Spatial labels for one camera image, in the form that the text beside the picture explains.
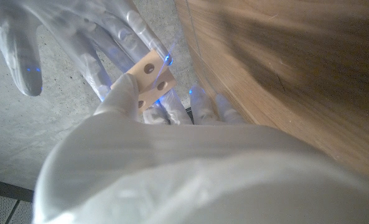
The small wooden block with holes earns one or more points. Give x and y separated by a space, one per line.
151 79

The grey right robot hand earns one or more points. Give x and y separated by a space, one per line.
78 34

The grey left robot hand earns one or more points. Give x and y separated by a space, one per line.
203 174

